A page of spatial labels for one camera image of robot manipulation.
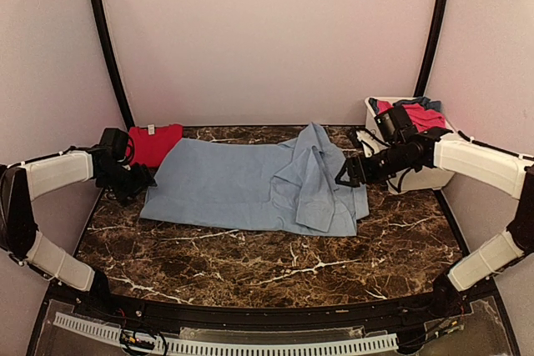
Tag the white slotted cable duct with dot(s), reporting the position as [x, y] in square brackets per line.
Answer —
[200, 341]

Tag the right black frame post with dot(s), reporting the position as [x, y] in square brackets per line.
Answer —
[431, 47]

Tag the white plastic laundry bin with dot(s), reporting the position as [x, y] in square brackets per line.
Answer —
[427, 178]

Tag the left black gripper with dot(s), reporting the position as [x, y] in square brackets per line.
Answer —
[143, 178]

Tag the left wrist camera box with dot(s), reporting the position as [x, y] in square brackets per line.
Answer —
[116, 140]

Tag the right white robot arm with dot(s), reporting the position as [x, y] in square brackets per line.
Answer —
[491, 193]

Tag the black frame post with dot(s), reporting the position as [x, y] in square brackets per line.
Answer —
[431, 47]
[106, 45]

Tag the electronics board with wires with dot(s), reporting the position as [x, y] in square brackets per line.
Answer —
[448, 326]
[142, 340]

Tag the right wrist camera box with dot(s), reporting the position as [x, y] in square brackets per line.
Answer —
[395, 125]

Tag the dark blue garment in bin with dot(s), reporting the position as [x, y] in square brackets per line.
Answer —
[379, 106]

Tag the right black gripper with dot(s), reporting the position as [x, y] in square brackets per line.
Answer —
[366, 176]

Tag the light blue shirt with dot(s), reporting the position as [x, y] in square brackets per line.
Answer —
[288, 186]

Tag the left electronics board with wires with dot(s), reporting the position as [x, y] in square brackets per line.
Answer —
[142, 340]

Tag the red t-shirt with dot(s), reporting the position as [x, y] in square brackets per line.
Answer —
[151, 144]

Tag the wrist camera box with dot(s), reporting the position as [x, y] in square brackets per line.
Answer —
[395, 125]
[116, 140]

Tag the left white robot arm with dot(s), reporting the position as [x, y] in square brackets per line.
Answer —
[25, 187]

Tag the right electronics board with wires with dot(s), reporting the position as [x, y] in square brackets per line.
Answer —
[448, 326]

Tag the left black frame post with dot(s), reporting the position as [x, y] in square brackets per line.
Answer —
[106, 45]

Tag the pink garment in bin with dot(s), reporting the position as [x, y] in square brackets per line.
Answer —
[424, 118]

